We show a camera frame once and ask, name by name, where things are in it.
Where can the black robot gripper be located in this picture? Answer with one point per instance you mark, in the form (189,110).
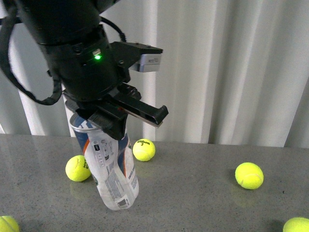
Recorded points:
(95,74)

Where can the Wilson tennis ball can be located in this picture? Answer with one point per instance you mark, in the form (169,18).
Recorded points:
(111,164)

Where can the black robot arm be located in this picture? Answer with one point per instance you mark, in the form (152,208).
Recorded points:
(53,22)

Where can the far Wilson tennis ball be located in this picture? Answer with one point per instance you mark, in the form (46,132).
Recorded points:
(143,150)

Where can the middle yellow tennis ball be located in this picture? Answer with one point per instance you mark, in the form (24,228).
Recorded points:
(77,169)

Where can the yellow tennis ball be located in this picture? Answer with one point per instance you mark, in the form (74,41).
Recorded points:
(249,176)
(77,169)

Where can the right yellow tennis ball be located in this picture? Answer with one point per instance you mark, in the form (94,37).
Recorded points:
(249,176)

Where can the bottom left tennis ball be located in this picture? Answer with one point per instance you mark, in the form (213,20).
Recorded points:
(8,224)

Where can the bottom right tennis ball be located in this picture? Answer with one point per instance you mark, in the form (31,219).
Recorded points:
(296,224)

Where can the white pleated curtain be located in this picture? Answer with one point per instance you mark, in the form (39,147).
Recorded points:
(233,72)

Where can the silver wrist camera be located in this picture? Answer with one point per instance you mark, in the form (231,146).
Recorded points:
(147,63)

